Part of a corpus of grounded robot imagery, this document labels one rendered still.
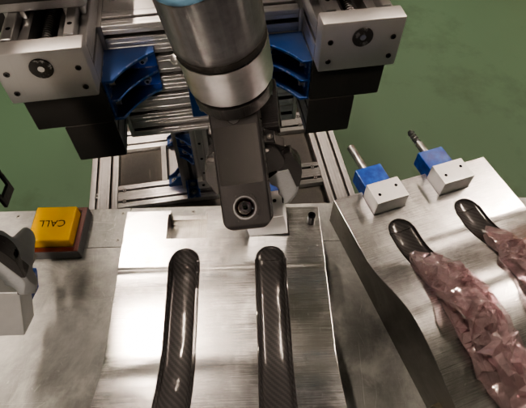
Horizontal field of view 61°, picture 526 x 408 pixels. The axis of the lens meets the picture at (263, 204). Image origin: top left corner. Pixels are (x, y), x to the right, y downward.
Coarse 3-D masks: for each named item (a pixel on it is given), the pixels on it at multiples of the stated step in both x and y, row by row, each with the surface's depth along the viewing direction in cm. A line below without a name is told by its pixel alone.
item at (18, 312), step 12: (36, 276) 54; (0, 288) 47; (12, 288) 47; (0, 300) 47; (12, 300) 47; (24, 300) 48; (0, 312) 47; (12, 312) 47; (24, 312) 48; (0, 324) 48; (12, 324) 48; (24, 324) 49
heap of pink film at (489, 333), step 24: (504, 240) 58; (432, 264) 56; (456, 264) 56; (504, 264) 56; (432, 288) 54; (456, 288) 52; (480, 288) 52; (456, 312) 51; (480, 312) 49; (504, 312) 50; (480, 336) 48; (504, 336) 50; (480, 360) 49; (504, 360) 48; (504, 384) 47
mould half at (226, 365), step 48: (144, 240) 58; (192, 240) 58; (240, 240) 58; (288, 240) 58; (144, 288) 55; (240, 288) 55; (288, 288) 55; (144, 336) 52; (240, 336) 52; (144, 384) 48; (240, 384) 48; (336, 384) 48
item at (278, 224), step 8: (272, 192) 55; (272, 200) 55; (280, 200) 55; (280, 208) 54; (280, 216) 54; (272, 224) 56; (280, 224) 56; (248, 232) 58; (256, 232) 58; (264, 232) 58; (272, 232) 58; (280, 232) 58
